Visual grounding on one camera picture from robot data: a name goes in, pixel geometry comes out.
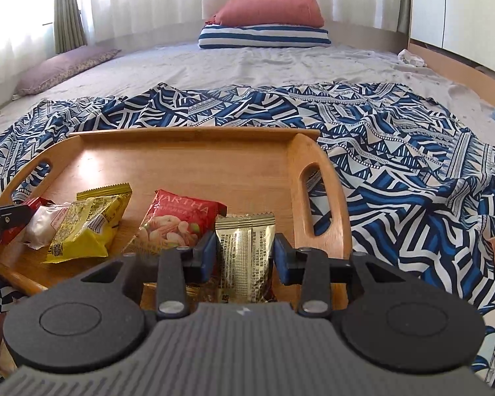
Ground red wafer bar packet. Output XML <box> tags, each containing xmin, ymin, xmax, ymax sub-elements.
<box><xmin>0</xmin><ymin>197</ymin><xmax>53</xmax><ymax>245</ymax></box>

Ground white clear snack packet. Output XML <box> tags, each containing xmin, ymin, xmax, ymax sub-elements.
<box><xmin>23</xmin><ymin>202</ymin><xmax>71</xmax><ymax>250</ymax></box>

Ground red nut snack bag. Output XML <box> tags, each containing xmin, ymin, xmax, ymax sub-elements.
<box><xmin>123</xmin><ymin>189</ymin><xmax>227</xmax><ymax>255</ymax></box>

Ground gold beige snack packet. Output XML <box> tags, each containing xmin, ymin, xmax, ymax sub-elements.
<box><xmin>215</xmin><ymin>213</ymin><xmax>275</xmax><ymax>303</ymax></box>

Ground yellow snack packet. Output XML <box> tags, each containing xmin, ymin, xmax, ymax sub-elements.
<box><xmin>44</xmin><ymin>183</ymin><xmax>132</xmax><ymax>264</ymax></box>

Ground wooden serving tray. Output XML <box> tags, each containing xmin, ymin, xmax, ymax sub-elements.
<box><xmin>0</xmin><ymin>127</ymin><xmax>353</xmax><ymax>310</ymax></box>

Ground blue patterned cloth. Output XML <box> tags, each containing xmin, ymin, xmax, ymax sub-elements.
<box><xmin>0</xmin><ymin>82</ymin><xmax>495</xmax><ymax>387</ymax></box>

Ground purple pillow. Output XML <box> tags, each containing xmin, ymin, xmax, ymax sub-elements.
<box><xmin>13</xmin><ymin>46</ymin><xmax>120</xmax><ymax>97</ymax></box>

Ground grey green curtain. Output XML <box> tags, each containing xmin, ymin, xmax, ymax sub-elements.
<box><xmin>53</xmin><ymin>0</ymin><xmax>86</xmax><ymax>54</ymax></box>
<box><xmin>395</xmin><ymin>0</ymin><xmax>414</xmax><ymax>36</ymax></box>

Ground blue striped pillow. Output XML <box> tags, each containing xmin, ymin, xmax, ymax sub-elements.
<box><xmin>197</xmin><ymin>24</ymin><xmax>332</xmax><ymax>49</ymax></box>

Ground red pillow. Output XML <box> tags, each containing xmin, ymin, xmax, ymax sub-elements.
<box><xmin>206</xmin><ymin>0</ymin><xmax>324</xmax><ymax>28</ymax></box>

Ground right grey green curtain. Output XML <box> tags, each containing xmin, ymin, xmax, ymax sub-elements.
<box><xmin>395</xmin><ymin>0</ymin><xmax>414</xmax><ymax>36</ymax></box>

